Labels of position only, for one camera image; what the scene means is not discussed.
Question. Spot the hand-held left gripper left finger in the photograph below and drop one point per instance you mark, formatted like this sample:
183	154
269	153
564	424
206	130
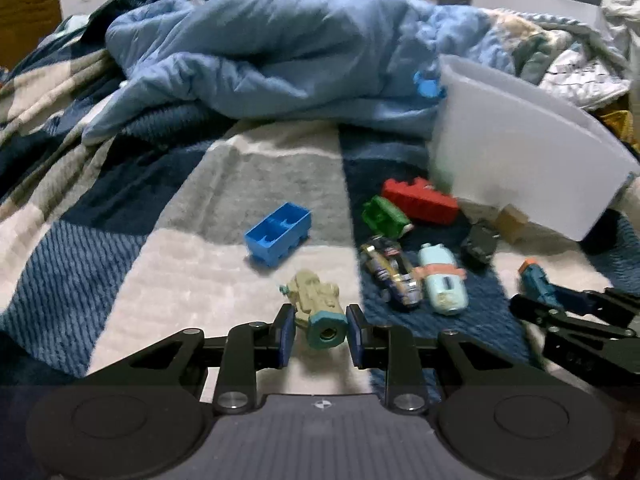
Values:
283	335

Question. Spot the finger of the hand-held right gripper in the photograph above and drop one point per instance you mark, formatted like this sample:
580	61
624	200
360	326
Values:
595	297
540	312

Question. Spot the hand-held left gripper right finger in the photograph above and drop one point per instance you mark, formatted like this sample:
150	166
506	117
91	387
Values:
356	335

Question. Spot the teal orange toy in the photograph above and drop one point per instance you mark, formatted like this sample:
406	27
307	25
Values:
537	280

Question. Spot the beige toy with teal end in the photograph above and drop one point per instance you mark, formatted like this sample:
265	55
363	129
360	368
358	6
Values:
315	305

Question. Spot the black toy car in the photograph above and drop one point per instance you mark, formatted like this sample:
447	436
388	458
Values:
479	245

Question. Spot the blue toy brick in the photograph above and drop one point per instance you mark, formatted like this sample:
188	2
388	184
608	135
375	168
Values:
277	232

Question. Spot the green toy car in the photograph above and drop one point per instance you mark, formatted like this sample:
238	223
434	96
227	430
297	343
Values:
385	217

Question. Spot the long red toy brick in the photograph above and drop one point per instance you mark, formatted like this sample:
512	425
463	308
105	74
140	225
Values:
420	200

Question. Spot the white plastic container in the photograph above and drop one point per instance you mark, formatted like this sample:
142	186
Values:
520	155

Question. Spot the yellow blue toy race car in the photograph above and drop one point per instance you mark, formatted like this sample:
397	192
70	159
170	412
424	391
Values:
392	270

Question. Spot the tan wooden block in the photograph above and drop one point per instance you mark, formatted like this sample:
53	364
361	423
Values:
510	220

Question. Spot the light blue toy vehicle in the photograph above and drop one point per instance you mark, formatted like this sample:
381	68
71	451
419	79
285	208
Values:
442	280

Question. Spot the blue white plaid blanket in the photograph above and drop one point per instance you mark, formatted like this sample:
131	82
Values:
150	200

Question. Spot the floral printed quilt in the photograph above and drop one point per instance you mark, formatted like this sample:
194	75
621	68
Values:
560	55

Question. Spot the small blue plastic piece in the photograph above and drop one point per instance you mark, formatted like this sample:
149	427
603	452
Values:
427	85

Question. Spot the white cloth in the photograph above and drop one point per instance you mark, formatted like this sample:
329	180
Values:
622	15

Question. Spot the light blue quilt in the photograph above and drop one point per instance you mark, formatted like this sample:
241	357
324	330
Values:
280	45

